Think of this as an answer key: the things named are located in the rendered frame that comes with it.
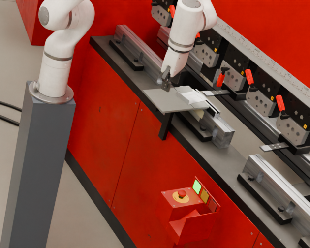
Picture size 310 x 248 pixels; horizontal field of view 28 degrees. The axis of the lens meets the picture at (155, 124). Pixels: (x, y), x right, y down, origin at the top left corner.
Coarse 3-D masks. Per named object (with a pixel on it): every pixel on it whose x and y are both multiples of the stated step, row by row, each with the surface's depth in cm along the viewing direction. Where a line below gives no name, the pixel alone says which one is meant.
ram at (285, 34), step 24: (216, 0) 270; (240, 0) 258; (264, 0) 246; (288, 0) 235; (216, 24) 272; (240, 24) 259; (264, 24) 247; (288, 24) 237; (240, 48) 260; (264, 48) 249; (288, 48) 238
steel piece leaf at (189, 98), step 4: (188, 92) 291; (192, 92) 292; (180, 96) 284; (184, 96) 283; (188, 96) 288; (192, 96) 289; (196, 96) 290; (184, 100) 283; (188, 100) 281; (192, 100) 286; (196, 100) 287; (200, 100) 287; (188, 104) 282
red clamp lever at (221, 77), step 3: (222, 69) 264; (225, 69) 265; (228, 69) 266; (222, 72) 266; (219, 75) 267; (222, 75) 266; (219, 78) 267; (222, 78) 267; (219, 81) 268; (222, 81) 268; (219, 84) 268
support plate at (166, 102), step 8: (176, 88) 292; (184, 88) 294; (152, 96) 280; (160, 96) 282; (168, 96) 283; (176, 96) 285; (160, 104) 275; (168, 104) 277; (176, 104) 279; (184, 104) 281; (192, 104) 283; (200, 104) 285; (168, 112) 273
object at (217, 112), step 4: (204, 96) 292; (208, 100) 290; (212, 104) 288; (208, 108) 286; (212, 108) 284; (216, 108) 285; (208, 112) 287; (212, 112) 284; (216, 112) 282; (216, 116) 284
